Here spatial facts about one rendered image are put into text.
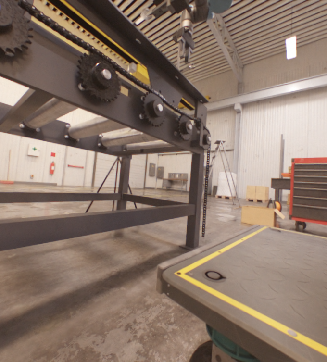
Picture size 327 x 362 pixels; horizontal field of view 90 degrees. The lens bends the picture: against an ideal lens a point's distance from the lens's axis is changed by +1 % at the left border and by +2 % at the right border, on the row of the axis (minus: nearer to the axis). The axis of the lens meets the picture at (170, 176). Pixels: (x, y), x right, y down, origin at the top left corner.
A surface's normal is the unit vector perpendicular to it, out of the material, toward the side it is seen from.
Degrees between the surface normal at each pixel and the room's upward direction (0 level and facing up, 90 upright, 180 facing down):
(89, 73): 90
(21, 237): 90
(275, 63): 90
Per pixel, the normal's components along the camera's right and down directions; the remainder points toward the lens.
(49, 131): 0.79, 0.04
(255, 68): -0.61, -0.09
